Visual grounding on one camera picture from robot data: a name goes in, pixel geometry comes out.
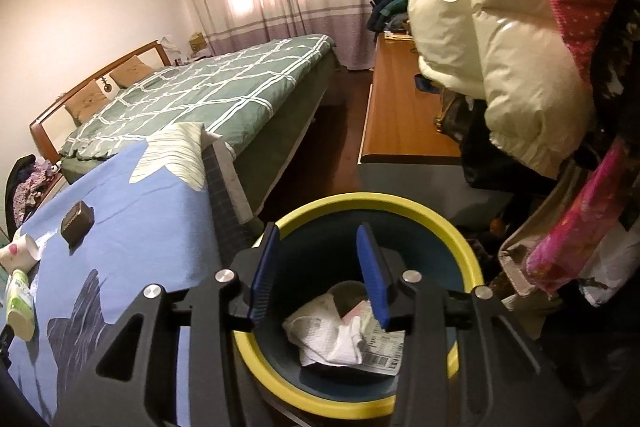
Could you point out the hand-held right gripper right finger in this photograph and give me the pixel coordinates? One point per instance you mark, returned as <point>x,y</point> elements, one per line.
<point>372,277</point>

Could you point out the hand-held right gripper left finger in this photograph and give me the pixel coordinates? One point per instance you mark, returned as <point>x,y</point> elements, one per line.
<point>262,277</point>

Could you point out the pink cardboard box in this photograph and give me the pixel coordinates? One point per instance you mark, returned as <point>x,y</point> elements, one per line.
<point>357,311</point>

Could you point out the blue bin with yellow rim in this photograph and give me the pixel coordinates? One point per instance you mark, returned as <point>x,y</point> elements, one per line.
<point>325,232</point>

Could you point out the white barcode label packaging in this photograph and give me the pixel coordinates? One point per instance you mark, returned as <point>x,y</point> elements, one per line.
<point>385,352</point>

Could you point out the white tissue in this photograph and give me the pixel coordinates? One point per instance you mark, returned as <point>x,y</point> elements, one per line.
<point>325,337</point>

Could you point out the blue printed cloth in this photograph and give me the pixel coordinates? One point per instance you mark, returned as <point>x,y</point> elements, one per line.
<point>140,232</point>

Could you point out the wooden bed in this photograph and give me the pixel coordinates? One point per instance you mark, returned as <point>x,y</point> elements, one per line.
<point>280,147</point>

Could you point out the beige bag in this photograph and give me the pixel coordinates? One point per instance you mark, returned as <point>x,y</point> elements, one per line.
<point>520,252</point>

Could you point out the black bag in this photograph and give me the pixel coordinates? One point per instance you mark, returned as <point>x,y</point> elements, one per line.
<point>480,152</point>

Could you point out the wooden desk with clutter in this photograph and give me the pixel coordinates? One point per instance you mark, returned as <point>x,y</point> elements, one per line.
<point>400,107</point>

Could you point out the green checked quilt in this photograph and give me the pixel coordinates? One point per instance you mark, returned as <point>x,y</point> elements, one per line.
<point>210,92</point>

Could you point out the small brown box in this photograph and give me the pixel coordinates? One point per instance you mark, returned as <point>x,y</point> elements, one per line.
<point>76,219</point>

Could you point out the floral paper cup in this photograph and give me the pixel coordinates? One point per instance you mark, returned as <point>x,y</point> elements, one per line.
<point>20,254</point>

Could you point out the brown pillow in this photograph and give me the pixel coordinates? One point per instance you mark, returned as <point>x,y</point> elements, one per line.
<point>86,102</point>
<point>131,72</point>

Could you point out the wicker tissue box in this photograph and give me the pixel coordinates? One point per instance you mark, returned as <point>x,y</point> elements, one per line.
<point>197,42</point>

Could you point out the green plastic bottle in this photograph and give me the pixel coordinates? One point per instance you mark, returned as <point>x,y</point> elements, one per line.
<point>20,307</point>

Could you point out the pile of mixed clothes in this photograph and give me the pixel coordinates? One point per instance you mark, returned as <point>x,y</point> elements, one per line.
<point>30,187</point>

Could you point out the pile of dark clothes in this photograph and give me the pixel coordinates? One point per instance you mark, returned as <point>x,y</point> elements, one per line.
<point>390,4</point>

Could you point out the cream puffer jacket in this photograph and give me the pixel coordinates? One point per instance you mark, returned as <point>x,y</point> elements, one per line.
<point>500,32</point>

